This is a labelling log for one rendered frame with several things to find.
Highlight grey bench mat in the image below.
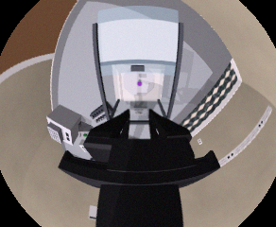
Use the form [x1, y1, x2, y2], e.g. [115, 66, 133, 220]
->
[58, 1, 213, 160]

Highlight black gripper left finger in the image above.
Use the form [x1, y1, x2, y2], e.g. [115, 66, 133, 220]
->
[87, 109, 130, 138]

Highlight small tube with violet cap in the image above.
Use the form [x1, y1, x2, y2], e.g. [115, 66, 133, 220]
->
[137, 79, 142, 86]

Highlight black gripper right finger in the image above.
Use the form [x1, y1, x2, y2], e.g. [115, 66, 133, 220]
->
[148, 109, 192, 142]

